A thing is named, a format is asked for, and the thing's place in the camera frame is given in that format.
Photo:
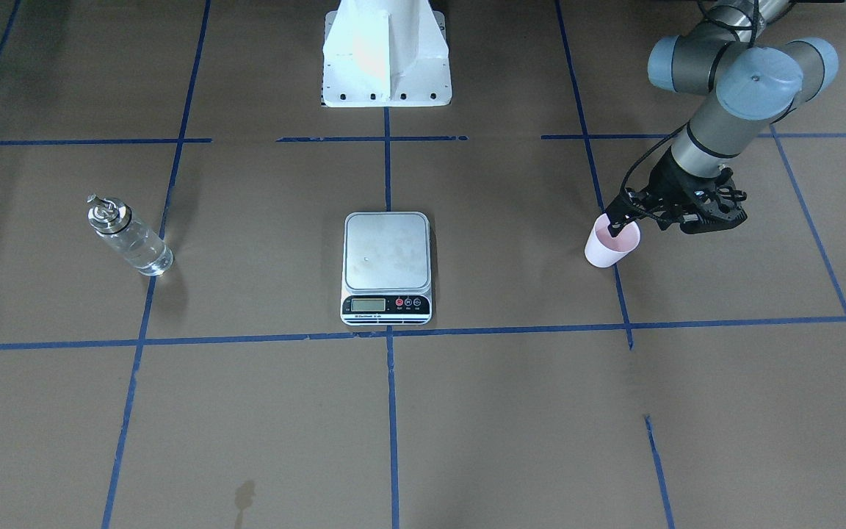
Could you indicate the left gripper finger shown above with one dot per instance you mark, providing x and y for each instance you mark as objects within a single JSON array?
[
  {"x": 619, "y": 214},
  {"x": 700, "y": 223}
]

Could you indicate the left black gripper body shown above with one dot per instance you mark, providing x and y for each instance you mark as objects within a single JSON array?
[{"x": 664, "y": 184}]

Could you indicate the pink paper cup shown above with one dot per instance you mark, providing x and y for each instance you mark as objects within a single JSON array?
[{"x": 602, "y": 250}]

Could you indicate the glass sauce bottle steel cap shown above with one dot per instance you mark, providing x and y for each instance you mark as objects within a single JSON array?
[{"x": 123, "y": 231}]

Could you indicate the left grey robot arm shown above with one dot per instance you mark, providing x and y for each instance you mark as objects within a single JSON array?
[{"x": 745, "y": 88}]

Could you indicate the digital kitchen scale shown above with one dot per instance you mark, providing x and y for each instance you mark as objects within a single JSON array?
[{"x": 387, "y": 276}]

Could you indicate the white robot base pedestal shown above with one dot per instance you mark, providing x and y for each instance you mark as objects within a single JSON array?
[{"x": 385, "y": 54}]

